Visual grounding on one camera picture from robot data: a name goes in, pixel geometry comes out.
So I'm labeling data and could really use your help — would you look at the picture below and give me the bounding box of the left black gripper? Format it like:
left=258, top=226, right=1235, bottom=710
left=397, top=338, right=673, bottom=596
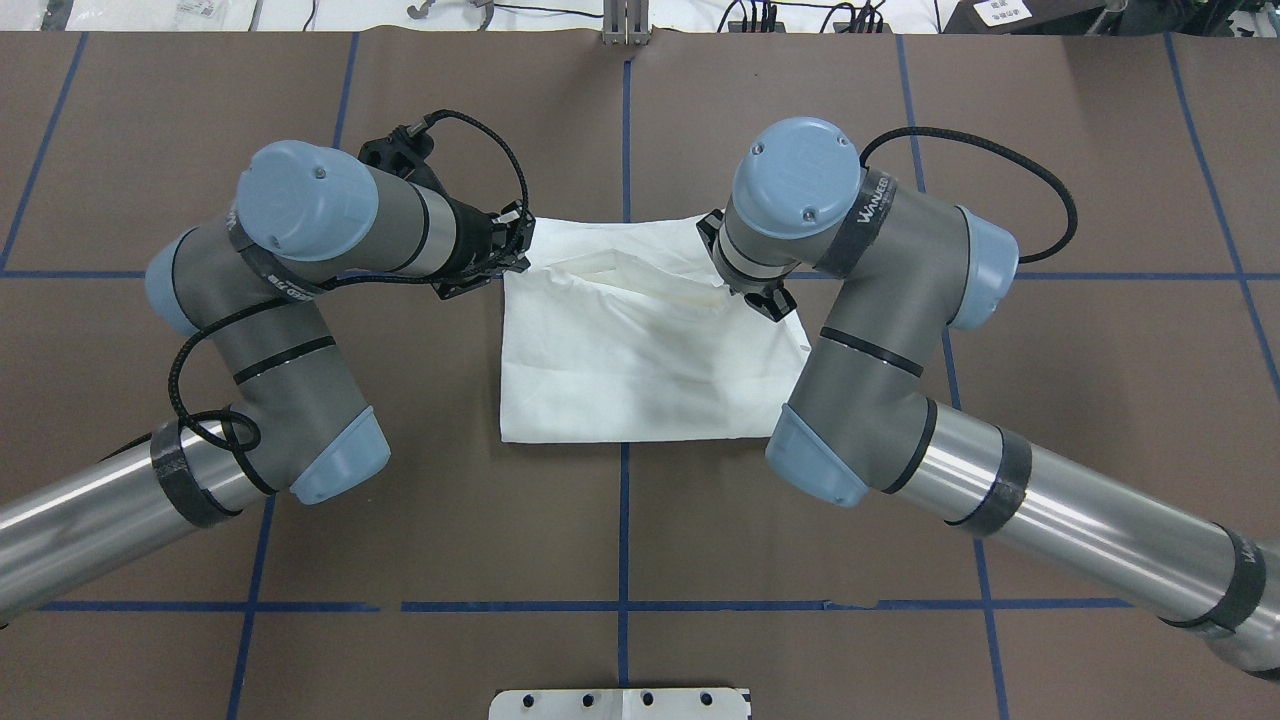
left=434, top=206, right=536, bottom=300

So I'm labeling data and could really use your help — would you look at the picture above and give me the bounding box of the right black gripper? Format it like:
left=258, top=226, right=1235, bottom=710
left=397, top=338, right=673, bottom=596
left=696, top=208, right=799, bottom=322

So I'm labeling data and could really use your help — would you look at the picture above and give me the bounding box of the white long-sleeve printed shirt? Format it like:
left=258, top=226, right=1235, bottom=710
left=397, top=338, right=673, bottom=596
left=499, top=217, right=812, bottom=445

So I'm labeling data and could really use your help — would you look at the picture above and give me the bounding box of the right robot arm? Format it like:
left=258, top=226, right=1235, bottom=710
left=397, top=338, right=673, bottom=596
left=698, top=117, right=1279, bottom=683

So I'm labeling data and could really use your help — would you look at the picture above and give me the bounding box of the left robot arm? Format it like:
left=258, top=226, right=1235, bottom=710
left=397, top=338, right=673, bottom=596
left=1, top=131, right=535, bottom=623

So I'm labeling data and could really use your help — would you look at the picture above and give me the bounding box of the black box with label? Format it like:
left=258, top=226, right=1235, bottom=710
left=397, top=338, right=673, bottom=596
left=941, top=1, right=1106, bottom=36

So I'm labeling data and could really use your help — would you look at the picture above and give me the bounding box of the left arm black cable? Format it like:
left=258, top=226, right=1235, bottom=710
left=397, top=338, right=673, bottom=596
left=166, top=108, right=531, bottom=454

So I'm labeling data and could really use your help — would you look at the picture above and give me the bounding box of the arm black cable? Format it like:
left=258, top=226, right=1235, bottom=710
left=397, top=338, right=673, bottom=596
left=166, top=108, right=531, bottom=454
left=858, top=126, right=1079, bottom=265

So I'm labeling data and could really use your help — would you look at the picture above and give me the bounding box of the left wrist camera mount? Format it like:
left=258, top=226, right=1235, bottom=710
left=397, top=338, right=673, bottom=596
left=356, top=126, right=445, bottom=195

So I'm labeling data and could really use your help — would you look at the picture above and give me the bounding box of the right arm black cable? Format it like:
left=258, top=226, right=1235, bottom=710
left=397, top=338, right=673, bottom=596
left=858, top=126, right=1079, bottom=265

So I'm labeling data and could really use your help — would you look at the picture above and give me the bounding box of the aluminium frame post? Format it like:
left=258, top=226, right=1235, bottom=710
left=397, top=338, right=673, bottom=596
left=602, top=0, right=652, bottom=46

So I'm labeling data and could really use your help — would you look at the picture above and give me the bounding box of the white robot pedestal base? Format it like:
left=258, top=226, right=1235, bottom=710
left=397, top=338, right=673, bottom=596
left=488, top=687, right=754, bottom=719

